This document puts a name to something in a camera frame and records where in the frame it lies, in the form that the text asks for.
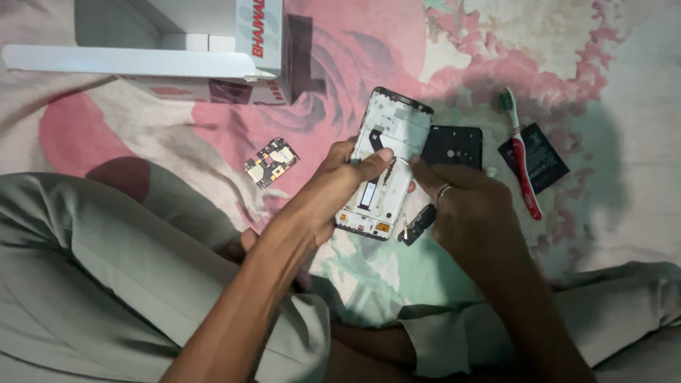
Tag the person's left hand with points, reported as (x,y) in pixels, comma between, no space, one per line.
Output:
(319,202)

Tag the person's right hand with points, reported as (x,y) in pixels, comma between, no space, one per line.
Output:
(473,223)

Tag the person's right fingers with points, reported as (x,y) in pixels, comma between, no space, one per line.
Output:
(452,178)

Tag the thin metal tweezers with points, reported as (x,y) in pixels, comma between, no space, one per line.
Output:
(404,161)

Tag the white phone frame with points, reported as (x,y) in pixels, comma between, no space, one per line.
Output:
(396,127)

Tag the black phone back cover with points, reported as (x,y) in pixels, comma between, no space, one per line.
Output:
(452,146)

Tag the small white cap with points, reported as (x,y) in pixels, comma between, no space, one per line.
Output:
(490,172)

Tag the small black charging board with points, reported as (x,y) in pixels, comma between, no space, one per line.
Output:
(420,223)

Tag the red and white toothbrush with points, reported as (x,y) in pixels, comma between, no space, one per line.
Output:
(524,170)

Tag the black phone battery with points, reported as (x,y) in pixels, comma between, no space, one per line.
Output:
(545,159)

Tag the pink floral bed sheet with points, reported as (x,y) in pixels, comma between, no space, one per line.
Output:
(585,106)

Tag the phone motherboard with gold shields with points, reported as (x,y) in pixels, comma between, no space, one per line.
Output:
(271,162)

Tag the open white cardboard box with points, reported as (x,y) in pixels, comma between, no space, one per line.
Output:
(175,48)

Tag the person's grey-green trousers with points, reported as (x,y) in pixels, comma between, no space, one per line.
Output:
(106,276)

